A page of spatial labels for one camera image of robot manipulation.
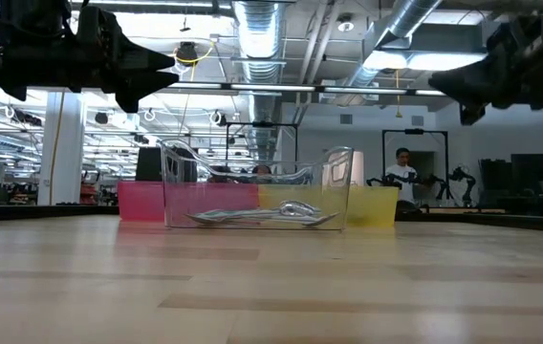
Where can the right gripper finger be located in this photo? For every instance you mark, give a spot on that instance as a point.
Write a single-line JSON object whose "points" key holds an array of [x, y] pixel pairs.
{"points": [[465, 81], [471, 114]]}

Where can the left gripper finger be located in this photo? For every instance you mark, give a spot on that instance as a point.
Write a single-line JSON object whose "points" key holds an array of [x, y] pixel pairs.
{"points": [[145, 57], [140, 91]]}

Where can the black background robot arm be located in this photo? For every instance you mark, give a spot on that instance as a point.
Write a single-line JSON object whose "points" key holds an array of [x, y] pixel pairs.
{"points": [[460, 179]]}

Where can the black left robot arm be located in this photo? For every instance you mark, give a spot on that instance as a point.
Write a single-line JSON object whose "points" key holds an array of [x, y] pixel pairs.
{"points": [[28, 19]]}

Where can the black computer monitor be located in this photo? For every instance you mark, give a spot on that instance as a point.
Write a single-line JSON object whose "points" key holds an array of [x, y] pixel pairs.
{"points": [[149, 165]]}

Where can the black equipment rack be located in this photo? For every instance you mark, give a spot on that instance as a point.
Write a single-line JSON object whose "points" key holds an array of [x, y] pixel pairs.
{"points": [[534, 167]]}

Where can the person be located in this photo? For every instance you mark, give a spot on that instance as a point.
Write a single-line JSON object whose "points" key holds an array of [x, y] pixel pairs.
{"points": [[261, 171], [401, 174]]}

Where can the white square column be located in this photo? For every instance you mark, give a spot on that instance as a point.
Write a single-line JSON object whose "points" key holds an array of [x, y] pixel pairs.
{"points": [[68, 153]]}

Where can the red translucent plastic tray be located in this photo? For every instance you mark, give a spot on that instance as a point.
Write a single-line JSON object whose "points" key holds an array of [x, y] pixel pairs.
{"points": [[140, 200]]}

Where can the clear plastic bin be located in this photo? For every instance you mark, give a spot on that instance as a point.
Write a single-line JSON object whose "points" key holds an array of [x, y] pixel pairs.
{"points": [[204, 200]]}

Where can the long ceiling light bar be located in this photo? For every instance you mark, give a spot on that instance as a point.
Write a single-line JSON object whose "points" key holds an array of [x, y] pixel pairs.
{"points": [[271, 87]]}

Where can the yellow translucent plastic tray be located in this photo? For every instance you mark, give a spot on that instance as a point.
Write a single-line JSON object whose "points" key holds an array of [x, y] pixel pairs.
{"points": [[376, 205]]}

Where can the round ceiling fixture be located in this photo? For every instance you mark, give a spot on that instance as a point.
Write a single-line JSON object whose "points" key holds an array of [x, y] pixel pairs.
{"points": [[345, 25]]}

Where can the black background rig frame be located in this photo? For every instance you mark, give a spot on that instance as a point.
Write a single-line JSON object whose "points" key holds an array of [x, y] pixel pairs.
{"points": [[415, 130]]}

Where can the silver spiral air duct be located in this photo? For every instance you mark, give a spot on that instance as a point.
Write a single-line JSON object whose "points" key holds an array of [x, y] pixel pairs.
{"points": [[259, 48], [396, 26]]}

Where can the grey wall vent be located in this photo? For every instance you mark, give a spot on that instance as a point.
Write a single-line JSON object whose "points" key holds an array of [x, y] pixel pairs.
{"points": [[346, 119]]}

